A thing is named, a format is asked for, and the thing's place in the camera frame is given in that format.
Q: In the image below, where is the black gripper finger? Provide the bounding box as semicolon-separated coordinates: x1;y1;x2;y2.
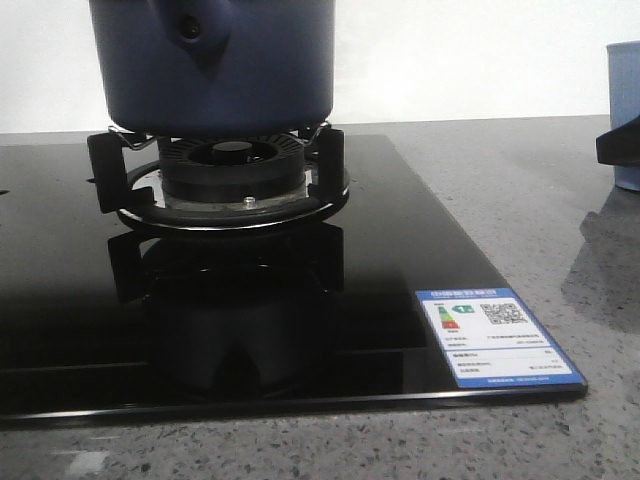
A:
596;117;640;166

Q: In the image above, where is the light blue ribbed cup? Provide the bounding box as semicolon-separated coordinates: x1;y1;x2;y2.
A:
607;40;639;191

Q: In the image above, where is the dark blue cooking pot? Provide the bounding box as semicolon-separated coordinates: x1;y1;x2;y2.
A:
89;1;336;137

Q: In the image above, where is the black pot support grate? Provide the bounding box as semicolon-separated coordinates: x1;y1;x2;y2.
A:
87;123;349;233

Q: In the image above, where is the blue energy label sticker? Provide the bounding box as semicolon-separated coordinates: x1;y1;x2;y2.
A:
416;288;583;389

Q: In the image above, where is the black gas burner head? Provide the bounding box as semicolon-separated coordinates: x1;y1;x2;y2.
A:
159;134;305;203

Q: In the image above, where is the black glass gas cooktop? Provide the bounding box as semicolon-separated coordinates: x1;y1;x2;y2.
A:
1;135;588;428

